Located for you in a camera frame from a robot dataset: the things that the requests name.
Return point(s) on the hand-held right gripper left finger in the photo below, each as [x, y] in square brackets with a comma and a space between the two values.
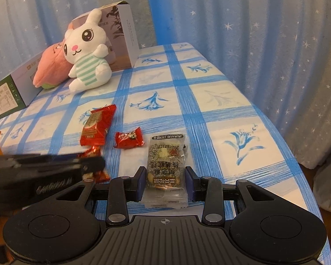
[140, 183]

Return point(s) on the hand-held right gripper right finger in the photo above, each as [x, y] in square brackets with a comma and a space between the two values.
[190, 183]

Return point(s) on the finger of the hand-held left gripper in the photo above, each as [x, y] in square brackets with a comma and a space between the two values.
[92, 164]

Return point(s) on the orange-red nut snack packet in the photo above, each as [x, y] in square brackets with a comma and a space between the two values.
[100, 175]

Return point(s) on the clear nut bar packet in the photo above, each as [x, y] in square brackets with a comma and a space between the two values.
[165, 157]

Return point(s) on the large red snack packet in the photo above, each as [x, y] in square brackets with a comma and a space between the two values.
[98, 125]

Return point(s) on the small red wrapped candy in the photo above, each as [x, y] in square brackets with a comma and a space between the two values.
[129, 138]

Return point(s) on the blue checked tablecloth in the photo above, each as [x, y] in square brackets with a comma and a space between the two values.
[204, 110]

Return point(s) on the green and white cardboard box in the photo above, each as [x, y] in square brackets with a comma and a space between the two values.
[5, 99]

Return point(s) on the white bunny plush toy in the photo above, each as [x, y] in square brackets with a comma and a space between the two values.
[85, 60]

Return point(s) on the pink plush toy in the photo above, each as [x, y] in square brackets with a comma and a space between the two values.
[51, 66]

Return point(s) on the grey cardboard box plant print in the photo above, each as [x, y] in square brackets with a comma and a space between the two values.
[124, 38]

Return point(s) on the blue star curtain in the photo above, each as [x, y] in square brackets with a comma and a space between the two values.
[251, 33]

